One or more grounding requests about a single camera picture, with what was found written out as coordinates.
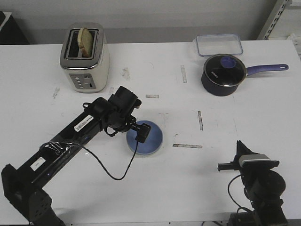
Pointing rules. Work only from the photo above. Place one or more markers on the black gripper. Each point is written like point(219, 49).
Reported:
point(249, 168)
point(124, 102)

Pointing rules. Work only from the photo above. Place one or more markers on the blue bowl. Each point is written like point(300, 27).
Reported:
point(152, 142)

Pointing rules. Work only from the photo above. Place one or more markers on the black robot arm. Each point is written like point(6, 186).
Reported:
point(23, 187)
point(263, 187)

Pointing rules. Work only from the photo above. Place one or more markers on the cream and chrome toaster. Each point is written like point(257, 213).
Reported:
point(86, 75)

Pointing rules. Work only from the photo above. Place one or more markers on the dark blue saucepan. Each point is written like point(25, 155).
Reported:
point(225, 91)

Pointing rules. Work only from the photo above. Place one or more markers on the slice of toast bread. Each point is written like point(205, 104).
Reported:
point(85, 42)

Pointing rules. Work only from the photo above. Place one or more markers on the glass pot lid blue knob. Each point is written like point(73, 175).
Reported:
point(224, 70)

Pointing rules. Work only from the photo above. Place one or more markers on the clear plastic food container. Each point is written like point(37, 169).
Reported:
point(213, 44)

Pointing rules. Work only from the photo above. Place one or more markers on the black object at left edge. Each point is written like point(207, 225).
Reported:
point(10, 32)

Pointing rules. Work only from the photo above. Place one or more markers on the white metal shelf upright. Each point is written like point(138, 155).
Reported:
point(284, 20)

